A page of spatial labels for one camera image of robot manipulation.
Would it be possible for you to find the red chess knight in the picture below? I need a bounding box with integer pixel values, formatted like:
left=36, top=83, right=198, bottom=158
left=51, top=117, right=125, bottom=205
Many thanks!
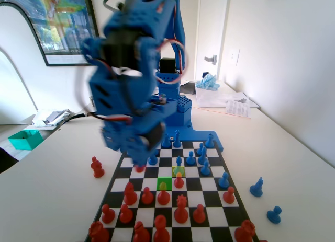
left=92, top=159, right=106, bottom=178

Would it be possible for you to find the red chess bishop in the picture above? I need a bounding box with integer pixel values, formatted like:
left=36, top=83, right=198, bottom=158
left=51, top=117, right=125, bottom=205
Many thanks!
left=123, top=181, right=138, bottom=206
left=132, top=220, right=151, bottom=242

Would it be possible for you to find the blue chess queen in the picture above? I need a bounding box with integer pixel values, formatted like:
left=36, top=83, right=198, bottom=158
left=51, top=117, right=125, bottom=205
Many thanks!
left=173, top=129, right=183, bottom=149

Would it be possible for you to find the blue chess bishop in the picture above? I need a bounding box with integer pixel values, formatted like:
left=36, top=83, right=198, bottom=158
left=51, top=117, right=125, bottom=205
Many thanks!
left=197, top=147, right=208, bottom=166

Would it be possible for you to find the red chess queen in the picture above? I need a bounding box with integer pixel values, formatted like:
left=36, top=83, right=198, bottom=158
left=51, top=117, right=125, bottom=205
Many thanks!
left=173, top=194, right=189, bottom=224

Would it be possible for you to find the red chess rook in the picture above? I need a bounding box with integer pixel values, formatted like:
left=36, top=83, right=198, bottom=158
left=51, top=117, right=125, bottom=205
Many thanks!
left=234, top=219, right=256, bottom=241
left=88, top=220, right=110, bottom=242

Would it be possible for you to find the black white chessboard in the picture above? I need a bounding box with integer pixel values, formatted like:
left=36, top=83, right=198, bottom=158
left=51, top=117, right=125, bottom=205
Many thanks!
left=85, top=140, right=260, bottom=242

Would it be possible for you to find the grey paper pile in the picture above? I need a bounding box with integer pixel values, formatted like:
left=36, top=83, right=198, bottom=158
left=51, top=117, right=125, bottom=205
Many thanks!
left=32, top=108, right=77, bottom=128

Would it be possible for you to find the blue white crumpled cloth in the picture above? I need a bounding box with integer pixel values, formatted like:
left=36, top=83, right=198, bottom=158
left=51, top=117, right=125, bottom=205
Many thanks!
left=195, top=72, right=221, bottom=93

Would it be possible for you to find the teal plastic box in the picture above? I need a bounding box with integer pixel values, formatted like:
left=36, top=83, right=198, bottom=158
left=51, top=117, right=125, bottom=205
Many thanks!
left=8, top=130, right=44, bottom=151

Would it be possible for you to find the printed paper sheet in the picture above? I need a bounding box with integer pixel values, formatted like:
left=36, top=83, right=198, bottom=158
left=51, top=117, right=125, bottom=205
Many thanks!
left=225, top=100, right=252, bottom=119

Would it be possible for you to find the framed map poster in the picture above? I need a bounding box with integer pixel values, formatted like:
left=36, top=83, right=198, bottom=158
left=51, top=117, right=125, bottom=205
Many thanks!
left=0, top=0, right=102, bottom=67

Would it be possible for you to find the white door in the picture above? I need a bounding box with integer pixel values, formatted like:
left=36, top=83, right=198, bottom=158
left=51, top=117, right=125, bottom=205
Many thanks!
left=195, top=0, right=228, bottom=80

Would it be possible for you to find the white arched panel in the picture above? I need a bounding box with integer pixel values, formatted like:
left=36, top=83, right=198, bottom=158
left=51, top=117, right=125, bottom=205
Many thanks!
left=0, top=3, right=49, bottom=126

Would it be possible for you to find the red white servo wire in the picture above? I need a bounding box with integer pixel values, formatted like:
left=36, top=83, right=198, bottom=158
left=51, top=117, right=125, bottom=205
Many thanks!
left=160, top=39, right=188, bottom=85
left=93, top=113, right=133, bottom=124

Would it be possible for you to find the thick black cable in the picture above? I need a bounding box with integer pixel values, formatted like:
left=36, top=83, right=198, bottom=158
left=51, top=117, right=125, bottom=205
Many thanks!
left=59, top=111, right=98, bottom=126

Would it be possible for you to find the white light switch plate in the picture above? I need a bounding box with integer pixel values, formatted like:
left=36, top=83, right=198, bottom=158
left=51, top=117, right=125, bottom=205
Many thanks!
left=229, top=49, right=240, bottom=67

